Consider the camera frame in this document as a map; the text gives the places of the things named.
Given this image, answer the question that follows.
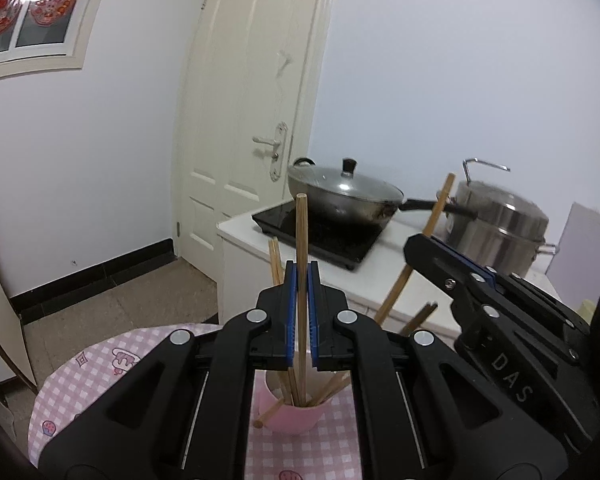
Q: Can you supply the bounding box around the pink checked tablecloth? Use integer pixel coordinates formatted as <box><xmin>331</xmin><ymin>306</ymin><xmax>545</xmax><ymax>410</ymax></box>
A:
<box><xmin>27</xmin><ymin>322</ymin><xmax>363</xmax><ymax>480</ymax></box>

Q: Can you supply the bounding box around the white panel door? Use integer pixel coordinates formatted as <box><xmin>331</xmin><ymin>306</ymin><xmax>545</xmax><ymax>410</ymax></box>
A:
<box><xmin>172</xmin><ymin>0</ymin><xmax>341</xmax><ymax>281</ymax></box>

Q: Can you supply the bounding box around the stainless steel pot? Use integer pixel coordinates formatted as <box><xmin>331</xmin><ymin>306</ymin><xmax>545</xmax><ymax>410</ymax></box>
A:
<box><xmin>437</xmin><ymin>158</ymin><xmax>558</xmax><ymax>281</ymax></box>

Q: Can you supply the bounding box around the silver door handle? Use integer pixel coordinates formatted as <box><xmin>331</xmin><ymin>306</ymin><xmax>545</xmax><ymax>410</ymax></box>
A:
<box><xmin>252</xmin><ymin>121</ymin><xmax>292</xmax><ymax>183</ymax></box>

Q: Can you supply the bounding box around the black induction cooktop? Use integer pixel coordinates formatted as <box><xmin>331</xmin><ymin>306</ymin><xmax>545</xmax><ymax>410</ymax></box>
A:
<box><xmin>251</xmin><ymin>199</ymin><xmax>398</xmax><ymax>272</ymax></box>

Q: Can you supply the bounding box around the glass wok lid black knob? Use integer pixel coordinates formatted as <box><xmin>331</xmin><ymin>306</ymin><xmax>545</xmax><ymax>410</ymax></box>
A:
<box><xmin>287</xmin><ymin>158</ymin><xmax>405</xmax><ymax>202</ymax></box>

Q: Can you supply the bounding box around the steel wok with black handle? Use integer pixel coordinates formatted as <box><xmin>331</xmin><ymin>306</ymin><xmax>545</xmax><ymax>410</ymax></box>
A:
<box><xmin>286</xmin><ymin>157</ymin><xmax>478</xmax><ymax>228</ymax></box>

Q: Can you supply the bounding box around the pale flat board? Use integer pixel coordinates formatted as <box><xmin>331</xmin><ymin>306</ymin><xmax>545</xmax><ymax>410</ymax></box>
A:
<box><xmin>545</xmin><ymin>201</ymin><xmax>600</xmax><ymax>286</ymax></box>

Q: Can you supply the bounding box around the pink cup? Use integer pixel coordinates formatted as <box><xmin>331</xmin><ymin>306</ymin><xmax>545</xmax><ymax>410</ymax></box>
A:
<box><xmin>252</xmin><ymin>369</ymin><xmax>353</xmax><ymax>436</ymax></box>

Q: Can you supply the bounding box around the white framed window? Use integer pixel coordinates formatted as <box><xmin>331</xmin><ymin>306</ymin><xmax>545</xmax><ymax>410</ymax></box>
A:
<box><xmin>0</xmin><ymin>0</ymin><xmax>106</xmax><ymax>83</ymax></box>

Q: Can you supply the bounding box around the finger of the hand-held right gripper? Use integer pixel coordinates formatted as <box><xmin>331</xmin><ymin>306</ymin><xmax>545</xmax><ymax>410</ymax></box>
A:
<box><xmin>455</xmin><ymin>254</ymin><xmax>592</xmax><ymax>342</ymax></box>
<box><xmin>403</xmin><ymin>233</ymin><xmax>497</xmax><ymax>322</ymax></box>

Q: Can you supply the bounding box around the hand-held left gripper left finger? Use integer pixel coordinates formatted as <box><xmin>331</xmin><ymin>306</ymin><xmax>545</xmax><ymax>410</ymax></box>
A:
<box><xmin>40</xmin><ymin>260</ymin><xmax>299</xmax><ymax>480</ymax></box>

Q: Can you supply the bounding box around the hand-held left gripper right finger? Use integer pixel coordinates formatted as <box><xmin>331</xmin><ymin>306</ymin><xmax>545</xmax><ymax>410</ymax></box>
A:
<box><xmin>307</xmin><ymin>260</ymin><xmax>568</xmax><ymax>480</ymax></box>

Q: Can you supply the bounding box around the white counter cabinet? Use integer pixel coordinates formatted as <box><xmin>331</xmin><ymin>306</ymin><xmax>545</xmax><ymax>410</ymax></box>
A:
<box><xmin>216</xmin><ymin>205</ymin><xmax>596</xmax><ymax>341</ymax></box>

